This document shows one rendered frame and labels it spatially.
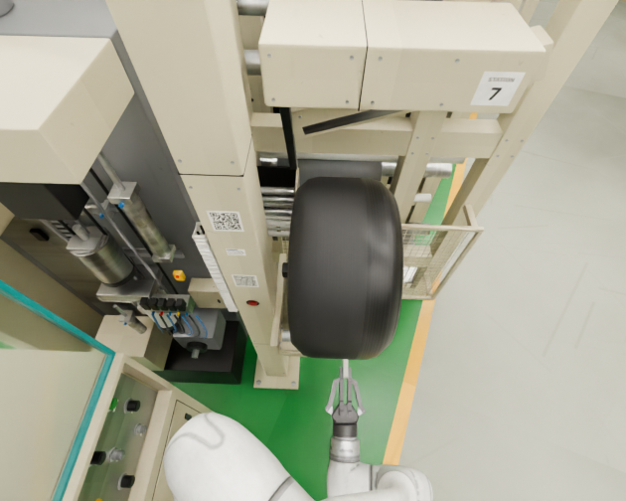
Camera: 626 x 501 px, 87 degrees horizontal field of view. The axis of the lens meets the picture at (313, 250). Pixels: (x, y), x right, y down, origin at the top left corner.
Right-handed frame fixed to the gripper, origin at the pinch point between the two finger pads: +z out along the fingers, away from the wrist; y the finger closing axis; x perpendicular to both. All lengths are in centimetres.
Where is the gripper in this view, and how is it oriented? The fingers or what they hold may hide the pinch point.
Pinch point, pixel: (345, 366)
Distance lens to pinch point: 115.3
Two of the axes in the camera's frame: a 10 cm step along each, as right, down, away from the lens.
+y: -10.0, -0.4, 0.0
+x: -0.1, 3.4, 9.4
